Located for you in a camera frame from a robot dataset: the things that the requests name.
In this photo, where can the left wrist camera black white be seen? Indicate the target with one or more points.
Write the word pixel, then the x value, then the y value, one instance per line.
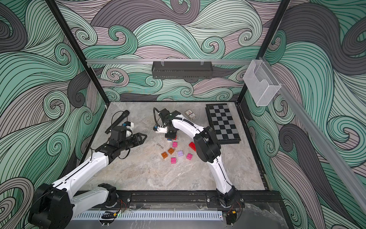
pixel 123 132

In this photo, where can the clear plastic wall bin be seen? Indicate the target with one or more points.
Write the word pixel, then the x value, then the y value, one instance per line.
pixel 261 82

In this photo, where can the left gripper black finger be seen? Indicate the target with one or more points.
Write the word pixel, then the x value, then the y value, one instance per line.
pixel 138 142
pixel 141 136

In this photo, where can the black microphone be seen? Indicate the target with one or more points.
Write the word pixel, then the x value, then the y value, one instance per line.
pixel 114 123

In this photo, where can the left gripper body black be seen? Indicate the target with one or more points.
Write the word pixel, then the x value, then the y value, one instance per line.
pixel 128 143

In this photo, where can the black wall tray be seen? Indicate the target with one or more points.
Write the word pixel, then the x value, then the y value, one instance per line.
pixel 182 70

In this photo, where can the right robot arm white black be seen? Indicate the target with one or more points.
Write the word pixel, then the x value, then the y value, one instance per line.
pixel 207 148

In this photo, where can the orange lego brick lower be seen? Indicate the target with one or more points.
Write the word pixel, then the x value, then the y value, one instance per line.
pixel 164 155

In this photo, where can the red lego brick lower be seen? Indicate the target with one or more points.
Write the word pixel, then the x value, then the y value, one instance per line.
pixel 192 146

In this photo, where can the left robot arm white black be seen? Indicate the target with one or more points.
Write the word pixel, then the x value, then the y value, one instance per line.
pixel 55 205

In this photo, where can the playing card box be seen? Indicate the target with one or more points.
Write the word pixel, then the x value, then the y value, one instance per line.
pixel 190 114

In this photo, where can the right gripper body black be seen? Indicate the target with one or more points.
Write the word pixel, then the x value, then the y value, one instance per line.
pixel 170 134

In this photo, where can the white slotted cable duct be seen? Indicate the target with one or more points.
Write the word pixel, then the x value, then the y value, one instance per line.
pixel 210 215

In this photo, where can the pink lego brick lower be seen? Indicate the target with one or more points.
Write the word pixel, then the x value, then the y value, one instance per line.
pixel 173 160

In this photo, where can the black grey chessboard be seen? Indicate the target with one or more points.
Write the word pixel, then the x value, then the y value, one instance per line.
pixel 221 121

